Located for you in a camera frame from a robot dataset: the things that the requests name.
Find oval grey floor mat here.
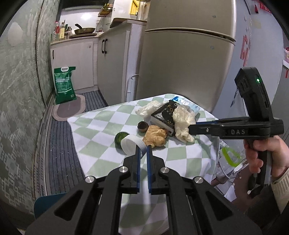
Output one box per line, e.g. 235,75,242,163
52,94,86,121

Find white kitchen cabinets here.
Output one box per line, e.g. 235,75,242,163
50,20,146,105

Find cream knit sleeve forearm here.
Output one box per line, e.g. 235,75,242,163
271,169,289,213

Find black Face tissue pack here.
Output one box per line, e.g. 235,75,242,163
150,100,179,136

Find small brown cup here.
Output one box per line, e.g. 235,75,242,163
137,121,149,133

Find person's right hand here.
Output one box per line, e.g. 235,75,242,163
243,136,288,180

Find green rice bag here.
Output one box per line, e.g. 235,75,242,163
54,67,76,104

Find beige refrigerator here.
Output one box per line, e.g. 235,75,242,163
136,0,237,112

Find dark green trash bin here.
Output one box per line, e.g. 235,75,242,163
34,193,66,219

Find blue cartoon tissue pack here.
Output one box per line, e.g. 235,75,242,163
169,96,200,118

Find frying pan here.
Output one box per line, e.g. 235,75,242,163
74,23,96,35

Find white plastic bottle cap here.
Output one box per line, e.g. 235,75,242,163
120,135,146,156

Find brown paper ball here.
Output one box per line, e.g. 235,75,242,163
143,125,167,148

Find green lime half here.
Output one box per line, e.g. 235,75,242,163
114,132,129,149

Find condiment bottles group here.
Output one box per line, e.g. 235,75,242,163
52,21,72,42

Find striped blue floor carpet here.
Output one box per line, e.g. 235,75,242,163
33,90,109,199

